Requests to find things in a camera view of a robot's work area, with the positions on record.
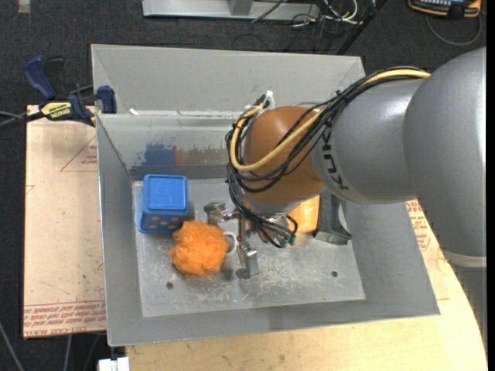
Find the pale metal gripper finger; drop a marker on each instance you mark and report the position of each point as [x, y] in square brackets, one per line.
[215, 209]
[248, 260]

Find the small white cup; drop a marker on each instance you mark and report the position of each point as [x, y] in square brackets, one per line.
[231, 242]

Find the grey metal bin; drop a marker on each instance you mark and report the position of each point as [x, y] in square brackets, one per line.
[270, 292]

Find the orange mesh bath sponge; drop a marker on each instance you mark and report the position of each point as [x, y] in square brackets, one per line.
[199, 247]

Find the blue dice box yellow dots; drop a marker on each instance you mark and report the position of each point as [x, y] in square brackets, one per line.
[164, 195]

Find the orange cylindrical cup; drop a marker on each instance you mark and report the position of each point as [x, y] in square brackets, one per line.
[307, 215]

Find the brown cardboard board red print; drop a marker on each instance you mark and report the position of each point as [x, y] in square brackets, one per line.
[62, 226]

